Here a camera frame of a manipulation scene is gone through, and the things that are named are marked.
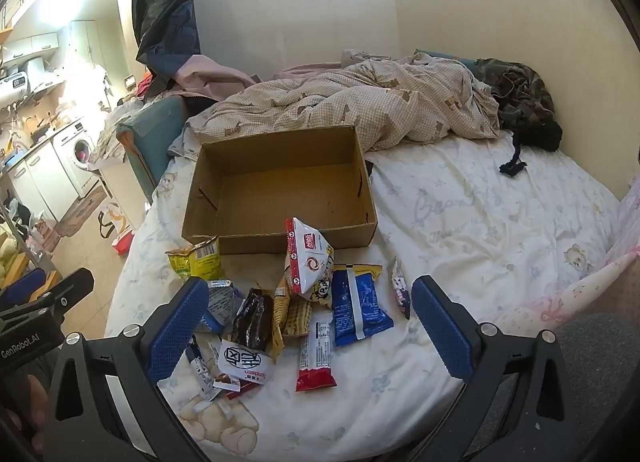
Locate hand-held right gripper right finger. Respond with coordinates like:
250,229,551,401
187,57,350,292
411,274,596,462

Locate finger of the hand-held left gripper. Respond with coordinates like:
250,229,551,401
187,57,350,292
0,267,58,305
30,267,96,315

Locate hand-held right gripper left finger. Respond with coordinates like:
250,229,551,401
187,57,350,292
42,276,211,462

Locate small dark stick packet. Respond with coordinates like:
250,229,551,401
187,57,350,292
184,334,222,402

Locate silver white blue snack packet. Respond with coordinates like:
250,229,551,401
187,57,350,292
194,279,246,334

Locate white snack packet dark end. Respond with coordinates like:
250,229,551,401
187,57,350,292
391,256,412,320

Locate yellow snack packet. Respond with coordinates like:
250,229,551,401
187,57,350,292
166,236,221,283

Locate dark brown snack packet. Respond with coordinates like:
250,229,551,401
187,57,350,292
230,288,275,352

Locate white packet large black characters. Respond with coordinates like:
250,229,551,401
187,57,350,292
216,338,277,389

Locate small red brown packet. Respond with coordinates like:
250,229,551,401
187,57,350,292
214,373,257,400

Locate blue snack packet white seam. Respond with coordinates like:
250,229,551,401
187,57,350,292
331,264,395,348

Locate orange bear-print snack packet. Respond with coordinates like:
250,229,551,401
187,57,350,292
271,274,292,363

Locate tan biscuit packet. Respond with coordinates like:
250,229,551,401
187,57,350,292
282,292,315,339

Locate white red-ended snack bar packet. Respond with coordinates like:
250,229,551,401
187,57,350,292
295,311,338,393

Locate large red white snack bag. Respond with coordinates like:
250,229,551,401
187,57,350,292
284,217,335,302

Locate brown cardboard box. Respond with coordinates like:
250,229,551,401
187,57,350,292
181,125,378,255

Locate person's left hand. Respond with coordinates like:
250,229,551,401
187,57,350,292
0,372,53,448

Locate brown floor rug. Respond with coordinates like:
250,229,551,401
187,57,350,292
54,189,108,239

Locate white yellow tote bag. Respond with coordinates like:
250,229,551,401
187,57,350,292
97,199,136,243

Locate white lower cabinet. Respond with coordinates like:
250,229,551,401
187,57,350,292
5,142,66,223

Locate bed with white printed sheet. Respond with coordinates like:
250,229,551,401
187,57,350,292
102,134,640,462

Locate white washing machine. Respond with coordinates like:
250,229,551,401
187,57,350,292
52,117,101,198

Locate pink bow-print pillow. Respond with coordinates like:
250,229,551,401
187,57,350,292
510,252,640,343

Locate floral cloth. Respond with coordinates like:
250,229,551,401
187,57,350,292
95,97,146,165

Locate person's grey trouser leg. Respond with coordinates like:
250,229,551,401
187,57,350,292
552,312,640,462

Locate teal cushion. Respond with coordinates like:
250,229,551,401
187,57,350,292
116,94,191,200

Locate white water heater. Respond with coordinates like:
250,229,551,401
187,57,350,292
0,69,31,108

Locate black garment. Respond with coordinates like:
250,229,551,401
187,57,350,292
499,119,563,177

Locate camouflage cloth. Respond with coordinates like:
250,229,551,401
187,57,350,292
472,58,556,130

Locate pink cloth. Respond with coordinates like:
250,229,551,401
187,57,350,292
170,54,346,103

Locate beige checkered quilt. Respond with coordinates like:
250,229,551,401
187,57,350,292
167,49,501,163

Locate teal pillow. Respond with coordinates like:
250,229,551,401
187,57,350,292
414,48,481,70

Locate dark blue hanging jacket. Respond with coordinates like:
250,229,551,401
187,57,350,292
132,0,201,78

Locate white wall cabinet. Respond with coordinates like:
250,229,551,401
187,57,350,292
0,32,61,65

